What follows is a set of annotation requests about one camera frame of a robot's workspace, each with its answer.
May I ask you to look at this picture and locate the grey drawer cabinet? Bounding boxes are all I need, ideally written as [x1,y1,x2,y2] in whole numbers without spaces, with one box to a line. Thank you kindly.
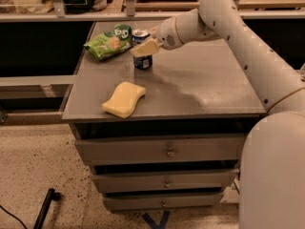
[61,18,268,212]

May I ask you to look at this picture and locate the green chip bag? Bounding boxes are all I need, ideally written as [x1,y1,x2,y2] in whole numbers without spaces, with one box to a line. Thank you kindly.
[84,24,132,61]

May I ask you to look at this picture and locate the bottom grey drawer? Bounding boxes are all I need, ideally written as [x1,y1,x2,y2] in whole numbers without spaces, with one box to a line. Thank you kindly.
[103,192,223,211]

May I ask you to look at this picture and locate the black floor cable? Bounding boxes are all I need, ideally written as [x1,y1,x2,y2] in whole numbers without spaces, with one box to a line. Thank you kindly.
[0,204,29,229]

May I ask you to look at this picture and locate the grey drawer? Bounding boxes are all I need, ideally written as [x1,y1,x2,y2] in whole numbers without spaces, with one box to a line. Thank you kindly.
[75,134,245,166]
[103,192,223,211]
[92,169,237,194]

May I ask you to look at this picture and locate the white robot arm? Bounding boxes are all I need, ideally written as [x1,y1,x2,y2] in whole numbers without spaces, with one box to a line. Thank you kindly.
[132,0,305,229]

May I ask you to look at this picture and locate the blue tape cross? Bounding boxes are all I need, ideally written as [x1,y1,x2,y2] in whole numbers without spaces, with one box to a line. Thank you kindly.
[141,210,172,229]

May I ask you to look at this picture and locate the blue pepsi can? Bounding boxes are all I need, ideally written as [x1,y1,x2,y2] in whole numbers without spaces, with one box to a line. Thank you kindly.
[132,29,153,70]

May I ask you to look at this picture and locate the middle grey drawer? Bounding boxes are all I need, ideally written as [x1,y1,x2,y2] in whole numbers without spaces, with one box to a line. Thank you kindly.
[92,169,237,194]

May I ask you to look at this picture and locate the black stand leg left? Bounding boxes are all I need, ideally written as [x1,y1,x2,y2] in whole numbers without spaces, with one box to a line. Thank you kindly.
[33,188,61,229]

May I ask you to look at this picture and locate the yellow sponge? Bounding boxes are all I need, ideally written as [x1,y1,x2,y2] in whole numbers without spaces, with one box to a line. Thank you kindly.
[102,82,146,118]

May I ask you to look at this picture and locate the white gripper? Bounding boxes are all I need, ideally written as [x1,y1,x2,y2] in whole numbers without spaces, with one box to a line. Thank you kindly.
[131,17,183,57]

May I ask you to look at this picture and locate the top grey drawer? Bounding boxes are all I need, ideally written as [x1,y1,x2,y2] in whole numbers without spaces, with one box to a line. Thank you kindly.
[75,134,245,166]

